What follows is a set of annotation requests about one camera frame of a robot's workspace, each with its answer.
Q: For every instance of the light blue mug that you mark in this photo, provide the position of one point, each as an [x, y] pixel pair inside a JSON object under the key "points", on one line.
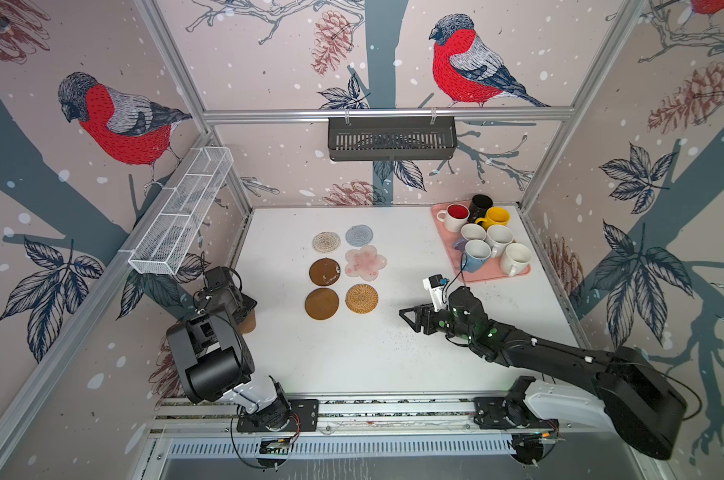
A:
{"points": [[475, 253]]}

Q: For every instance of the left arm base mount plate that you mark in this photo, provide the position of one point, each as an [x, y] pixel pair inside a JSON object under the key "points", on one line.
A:
{"points": [[282, 417]]}

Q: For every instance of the aluminium front rail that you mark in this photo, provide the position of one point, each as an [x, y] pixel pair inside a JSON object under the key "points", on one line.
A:
{"points": [[343, 414]]}

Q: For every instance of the yellow mug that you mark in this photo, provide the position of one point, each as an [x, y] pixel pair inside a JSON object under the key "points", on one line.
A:
{"points": [[494, 216]]}

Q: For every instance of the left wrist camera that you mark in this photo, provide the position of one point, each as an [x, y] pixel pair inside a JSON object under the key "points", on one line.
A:
{"points": [[222, 277]]}

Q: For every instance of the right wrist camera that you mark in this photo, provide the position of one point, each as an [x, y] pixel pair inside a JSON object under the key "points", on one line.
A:
{"points": [[436, 285]]}

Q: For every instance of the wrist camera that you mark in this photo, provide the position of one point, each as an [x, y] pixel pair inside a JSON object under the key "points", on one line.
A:
{"points": [[436, 285], [222, 277]]}

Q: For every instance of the dark brown scratched round coaster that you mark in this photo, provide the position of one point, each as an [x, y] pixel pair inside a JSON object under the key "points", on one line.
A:
{"points": [[325, 272]]}

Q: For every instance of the white mesh wire shelf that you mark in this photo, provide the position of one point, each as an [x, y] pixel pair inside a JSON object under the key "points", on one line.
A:
{"points": [[169, 238]]}

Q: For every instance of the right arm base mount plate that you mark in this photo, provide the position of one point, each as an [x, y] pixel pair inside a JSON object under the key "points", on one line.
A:
{"points": [[500, 413]]}

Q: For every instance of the white mug red inside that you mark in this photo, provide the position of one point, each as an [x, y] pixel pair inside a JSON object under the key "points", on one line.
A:
{"points": [[453, 217]]}

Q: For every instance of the pink rectangular tray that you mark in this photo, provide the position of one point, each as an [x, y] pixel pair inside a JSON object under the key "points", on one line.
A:
{"points": [[453, 244]]}

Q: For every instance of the black hanging wire basket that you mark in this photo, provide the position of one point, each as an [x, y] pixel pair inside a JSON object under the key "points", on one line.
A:
{"points": [[391, 139]]}

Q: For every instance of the brown wooden round coaster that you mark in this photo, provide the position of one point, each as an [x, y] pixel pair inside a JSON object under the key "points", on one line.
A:
{"points": [[321, 304]]}

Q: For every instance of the small white cup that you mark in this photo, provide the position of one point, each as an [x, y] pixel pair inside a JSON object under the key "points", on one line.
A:
{"points": [[471, 231]]}

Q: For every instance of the beige woven round coaster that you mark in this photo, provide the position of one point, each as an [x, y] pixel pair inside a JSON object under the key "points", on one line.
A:
{"points": [[326, 242]]}

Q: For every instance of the white mug front right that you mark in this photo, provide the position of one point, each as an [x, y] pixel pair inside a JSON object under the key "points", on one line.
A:
{"points": [[515, 259]]}

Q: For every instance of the rattan woven round coaster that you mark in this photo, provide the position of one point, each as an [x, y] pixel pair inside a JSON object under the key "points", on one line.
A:
{"points": [[362, 298]]}

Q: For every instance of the blue woven round coaster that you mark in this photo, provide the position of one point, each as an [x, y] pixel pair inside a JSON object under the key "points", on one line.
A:
{"points": [[359, 235]]}

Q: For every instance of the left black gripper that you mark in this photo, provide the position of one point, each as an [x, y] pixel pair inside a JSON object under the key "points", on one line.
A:
{"points": [[247, 303]]}

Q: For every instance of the white mug centre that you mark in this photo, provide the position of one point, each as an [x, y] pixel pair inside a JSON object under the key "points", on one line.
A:
{"points": [[498, 237]]}

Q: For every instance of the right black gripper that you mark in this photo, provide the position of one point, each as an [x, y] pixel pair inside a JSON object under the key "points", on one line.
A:
{"points": [[424, 310]]}

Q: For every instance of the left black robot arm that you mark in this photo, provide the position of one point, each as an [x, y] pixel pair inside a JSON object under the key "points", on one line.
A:
{"points": [[212, 358]]}

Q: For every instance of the black mug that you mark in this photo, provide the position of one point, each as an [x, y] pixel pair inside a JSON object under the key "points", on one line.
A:
{"points": [[478, 207]]}

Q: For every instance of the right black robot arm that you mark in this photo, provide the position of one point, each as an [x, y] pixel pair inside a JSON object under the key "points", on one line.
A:
{"points": [[618, 392]]}

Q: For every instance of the pink flower resin coaster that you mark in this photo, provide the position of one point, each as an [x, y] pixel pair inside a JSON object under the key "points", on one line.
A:
{"points": [[365, 263]]}

